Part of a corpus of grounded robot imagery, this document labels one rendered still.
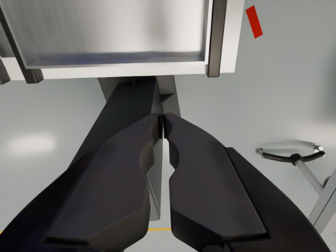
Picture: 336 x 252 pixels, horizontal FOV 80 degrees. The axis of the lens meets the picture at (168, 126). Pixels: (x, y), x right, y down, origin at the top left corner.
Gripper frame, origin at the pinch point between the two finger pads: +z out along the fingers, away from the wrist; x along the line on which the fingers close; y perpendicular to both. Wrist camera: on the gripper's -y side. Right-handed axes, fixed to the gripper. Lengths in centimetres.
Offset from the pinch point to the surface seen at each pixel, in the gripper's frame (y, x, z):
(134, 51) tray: 0.6, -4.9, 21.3
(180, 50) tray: 0.7, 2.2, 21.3
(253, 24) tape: 7, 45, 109
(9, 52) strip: 0.1, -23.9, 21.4
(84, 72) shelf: 3.6, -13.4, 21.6
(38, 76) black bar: 3.6, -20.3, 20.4
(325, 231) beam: 109, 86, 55
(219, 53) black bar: 0.9, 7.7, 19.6
